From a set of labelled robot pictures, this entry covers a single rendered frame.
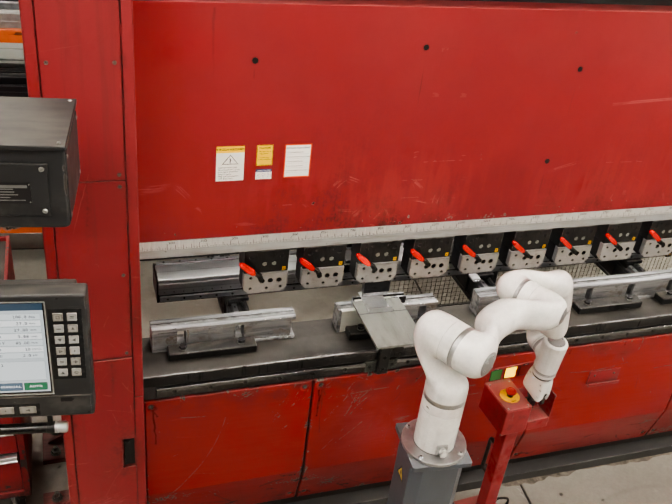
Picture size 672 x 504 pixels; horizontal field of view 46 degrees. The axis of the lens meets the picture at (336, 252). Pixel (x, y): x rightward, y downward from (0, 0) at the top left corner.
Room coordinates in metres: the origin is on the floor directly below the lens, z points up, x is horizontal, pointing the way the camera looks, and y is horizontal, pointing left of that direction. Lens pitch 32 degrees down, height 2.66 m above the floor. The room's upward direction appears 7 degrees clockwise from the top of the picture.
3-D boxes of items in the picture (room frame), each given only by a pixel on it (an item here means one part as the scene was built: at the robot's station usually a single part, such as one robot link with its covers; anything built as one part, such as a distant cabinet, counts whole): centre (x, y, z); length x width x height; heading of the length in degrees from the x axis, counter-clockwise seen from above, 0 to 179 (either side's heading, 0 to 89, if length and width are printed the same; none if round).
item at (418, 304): (2.42, -0.21, 0.92); 0.39 x 0.06 x 0.10; 111
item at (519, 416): (2.23, -0.72, 0.75); 0.20 x 0.16 x 0.18; 115
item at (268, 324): (2.20, 0.35, 0.92); 0.50 x 0.06 x 0.10; 111
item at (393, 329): (2.26, -0.21, 1.00); 0.26 x 0.18 x 0.01; 21
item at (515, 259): (2.61, -0.70, 1.18); 0.15 x 0.09 x 0.17; 111
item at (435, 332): (1.72, -0.32, 1.30); 0.19 x 0.12 x 0.24; 50
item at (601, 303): (2.71, -1.12, 0.89); 0.30 x 0.05 x 0.03; 111
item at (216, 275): (2.83, -0.42, 0.93); 2.30 x 0.14 x 0.10; 111
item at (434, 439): (1.70, -0.35, 1.09); 0.19 x 0.19 x 0.18
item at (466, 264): (2.53, -0.51, 1.18); 0.15 x 0.09 x 0.17; 111
